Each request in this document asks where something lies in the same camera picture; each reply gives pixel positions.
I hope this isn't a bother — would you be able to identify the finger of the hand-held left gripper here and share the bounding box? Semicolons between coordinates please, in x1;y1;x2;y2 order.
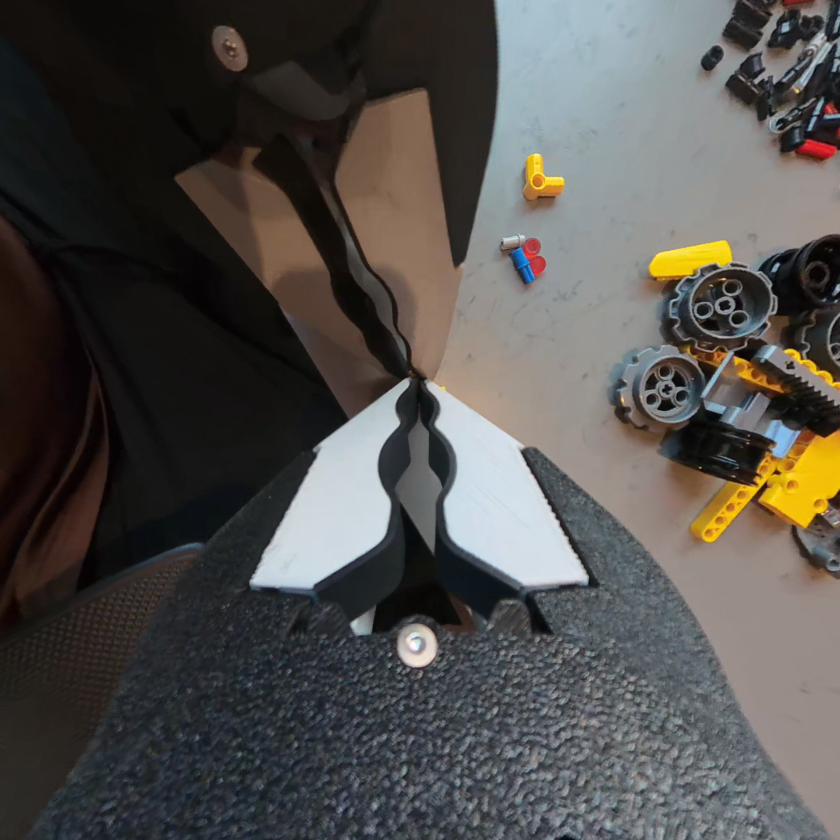
333;88;464;382
175;140;409;386

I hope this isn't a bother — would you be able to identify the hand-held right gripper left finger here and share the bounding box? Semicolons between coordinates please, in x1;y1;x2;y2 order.
249;379;421;621

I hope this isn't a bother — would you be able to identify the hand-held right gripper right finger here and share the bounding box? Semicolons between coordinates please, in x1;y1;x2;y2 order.
420;381;590;621

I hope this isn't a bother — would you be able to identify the grey desk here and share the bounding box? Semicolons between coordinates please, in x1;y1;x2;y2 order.
430;0;840;815

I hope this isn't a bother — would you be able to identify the black wheel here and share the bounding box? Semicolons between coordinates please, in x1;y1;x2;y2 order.
658;420;780;488
758;235;840;317

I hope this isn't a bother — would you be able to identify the yellow beam chassis assembly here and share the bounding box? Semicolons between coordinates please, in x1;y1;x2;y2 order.
689;346;840;543

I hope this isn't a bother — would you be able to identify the yellow curved panel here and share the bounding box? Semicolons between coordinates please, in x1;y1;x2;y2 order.
648;240;733;282

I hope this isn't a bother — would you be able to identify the person's brown sweater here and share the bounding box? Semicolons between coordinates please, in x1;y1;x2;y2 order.
0;213;112;634

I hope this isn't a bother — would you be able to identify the grey round gear piece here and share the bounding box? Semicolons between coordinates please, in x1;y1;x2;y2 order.
791;508;840;573

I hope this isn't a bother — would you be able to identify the pile of black red pieces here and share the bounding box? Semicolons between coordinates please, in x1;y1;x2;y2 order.
722;0;840;161

